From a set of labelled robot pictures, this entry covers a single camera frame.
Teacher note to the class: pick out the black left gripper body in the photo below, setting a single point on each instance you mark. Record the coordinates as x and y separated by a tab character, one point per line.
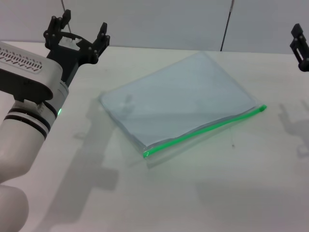
72	55

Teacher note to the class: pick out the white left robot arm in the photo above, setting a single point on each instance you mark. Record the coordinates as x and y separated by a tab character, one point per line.
19	145

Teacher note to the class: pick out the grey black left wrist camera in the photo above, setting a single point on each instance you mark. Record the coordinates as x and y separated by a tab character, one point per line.
26	75

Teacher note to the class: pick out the green zipper slider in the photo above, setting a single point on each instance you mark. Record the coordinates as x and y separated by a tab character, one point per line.
262	108

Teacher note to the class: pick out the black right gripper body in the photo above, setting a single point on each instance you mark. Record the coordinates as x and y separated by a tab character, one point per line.
304	65

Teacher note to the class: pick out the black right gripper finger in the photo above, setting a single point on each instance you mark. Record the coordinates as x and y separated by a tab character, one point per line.
299	41

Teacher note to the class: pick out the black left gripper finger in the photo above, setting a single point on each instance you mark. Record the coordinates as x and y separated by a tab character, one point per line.
100	43
56	27

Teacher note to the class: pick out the clear document bag green zipper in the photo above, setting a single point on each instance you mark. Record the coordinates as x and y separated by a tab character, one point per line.
176	101

